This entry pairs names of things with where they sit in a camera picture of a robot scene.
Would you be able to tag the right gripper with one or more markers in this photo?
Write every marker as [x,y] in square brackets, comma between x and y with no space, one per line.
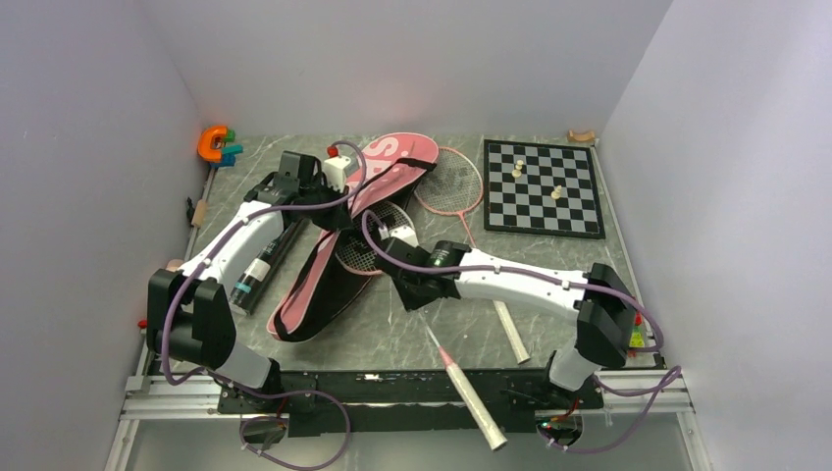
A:
[411,301]

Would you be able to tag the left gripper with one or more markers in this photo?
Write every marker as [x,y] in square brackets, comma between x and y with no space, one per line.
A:
[338,219]

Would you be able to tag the pink racket bag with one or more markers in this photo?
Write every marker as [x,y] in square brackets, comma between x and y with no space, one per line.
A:
[339,266]

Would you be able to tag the black shuttlecock tube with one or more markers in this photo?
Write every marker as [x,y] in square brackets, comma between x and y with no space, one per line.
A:
[249,288]

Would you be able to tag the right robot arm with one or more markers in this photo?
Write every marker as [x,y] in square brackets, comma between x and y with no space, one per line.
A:
[595,303]

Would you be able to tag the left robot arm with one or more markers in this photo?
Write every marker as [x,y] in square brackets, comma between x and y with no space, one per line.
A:
[190,324]

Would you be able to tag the teal blue toy block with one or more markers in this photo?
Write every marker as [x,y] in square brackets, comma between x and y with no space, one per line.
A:
[230,149]

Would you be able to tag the orange C-shaped toy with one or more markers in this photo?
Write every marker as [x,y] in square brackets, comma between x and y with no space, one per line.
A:
[211,143]

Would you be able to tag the black white chessboard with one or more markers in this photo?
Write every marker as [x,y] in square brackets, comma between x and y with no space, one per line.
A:
[524,205]

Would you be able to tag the white chess piece pair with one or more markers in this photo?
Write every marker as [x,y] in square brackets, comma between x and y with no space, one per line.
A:
[517,172]

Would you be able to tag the small wooden arch block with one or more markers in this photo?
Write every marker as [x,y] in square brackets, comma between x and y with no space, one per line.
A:
[585,137]

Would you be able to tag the colourful toy brick stack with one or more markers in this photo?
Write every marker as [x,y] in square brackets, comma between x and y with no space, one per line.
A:
[638,337]

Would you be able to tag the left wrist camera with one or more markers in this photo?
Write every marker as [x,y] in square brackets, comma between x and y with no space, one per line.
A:
[337,168]

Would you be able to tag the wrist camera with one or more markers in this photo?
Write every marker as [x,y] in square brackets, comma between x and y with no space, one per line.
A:
[406,234]
[337,168]

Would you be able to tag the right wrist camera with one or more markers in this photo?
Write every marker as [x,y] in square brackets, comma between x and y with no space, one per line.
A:
[406,234]

